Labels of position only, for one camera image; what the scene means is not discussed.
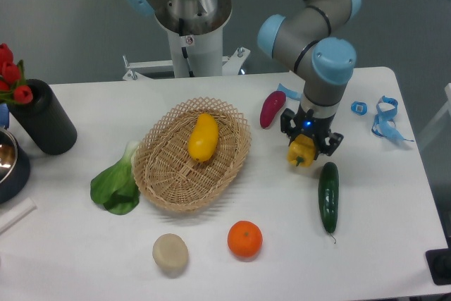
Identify purple sweet potato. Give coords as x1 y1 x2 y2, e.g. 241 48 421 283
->
259 90 286 128

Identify yellow mango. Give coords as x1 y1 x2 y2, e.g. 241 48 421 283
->
187 113 219 162

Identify black cable on pedestal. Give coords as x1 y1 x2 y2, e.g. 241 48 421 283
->
178 18 195 78

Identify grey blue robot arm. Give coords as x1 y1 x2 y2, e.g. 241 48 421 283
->
126 0 362 166

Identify black cylindrical vase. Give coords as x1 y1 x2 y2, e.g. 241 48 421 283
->
8 79 78 155

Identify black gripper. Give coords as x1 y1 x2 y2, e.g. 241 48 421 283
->
280 104 344 160

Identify orange mandarin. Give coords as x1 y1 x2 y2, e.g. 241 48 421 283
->
227 221 263 259

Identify small blue badge clip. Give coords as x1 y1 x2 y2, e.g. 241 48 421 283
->
351 101 368 116

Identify beige round potato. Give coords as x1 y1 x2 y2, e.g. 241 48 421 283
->
152 233 189 271

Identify blue ribbon lanyard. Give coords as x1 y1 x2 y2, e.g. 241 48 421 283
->
371 95 415 145

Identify green bok choy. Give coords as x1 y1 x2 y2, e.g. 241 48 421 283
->
90 141 140 215

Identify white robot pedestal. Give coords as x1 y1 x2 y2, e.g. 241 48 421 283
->
127 0 251 78

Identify dark metal bowl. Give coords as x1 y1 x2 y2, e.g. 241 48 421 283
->
0 128 31 204

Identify woven wicker basket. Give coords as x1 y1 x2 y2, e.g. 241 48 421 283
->
132 97 252 212

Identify yellow bell pepper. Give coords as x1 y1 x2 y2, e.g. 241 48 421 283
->
287 134 316 167

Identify black device at table edge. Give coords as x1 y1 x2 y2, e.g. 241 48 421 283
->
426 248 450 285

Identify green cucumber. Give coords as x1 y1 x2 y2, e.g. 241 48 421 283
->
318 162 340 244

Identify red artificial tulips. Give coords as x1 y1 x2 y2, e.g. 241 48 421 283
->
1 43 34 106

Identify white tube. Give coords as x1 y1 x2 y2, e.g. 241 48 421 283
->
0 198 37 233

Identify blue curled strap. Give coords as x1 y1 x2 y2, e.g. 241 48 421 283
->
276 82 303 102

